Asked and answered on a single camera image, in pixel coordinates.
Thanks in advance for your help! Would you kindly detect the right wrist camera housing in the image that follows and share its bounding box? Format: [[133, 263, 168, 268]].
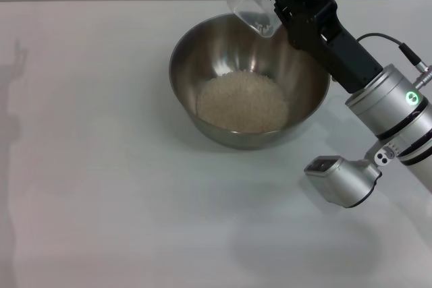
[[303, 142, 402, 208]]

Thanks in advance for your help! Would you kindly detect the stainless steel mixing bowl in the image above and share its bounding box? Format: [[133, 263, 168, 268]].
[[168, 13, 331, 150]]

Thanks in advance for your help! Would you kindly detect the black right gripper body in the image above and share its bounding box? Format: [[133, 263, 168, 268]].
[[288, 0, 384, 94]]

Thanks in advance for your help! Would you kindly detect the white uncooked rice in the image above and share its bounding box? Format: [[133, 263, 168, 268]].
[[196, 70, 290, 134]]

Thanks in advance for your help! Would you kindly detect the right arm cable with plug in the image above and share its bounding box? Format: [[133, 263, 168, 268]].
[[356, 33, 432, 90]]

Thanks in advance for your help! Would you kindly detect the clear plastic measuring cup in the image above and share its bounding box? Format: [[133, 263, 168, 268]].
[[225, 0, 317, 38]]

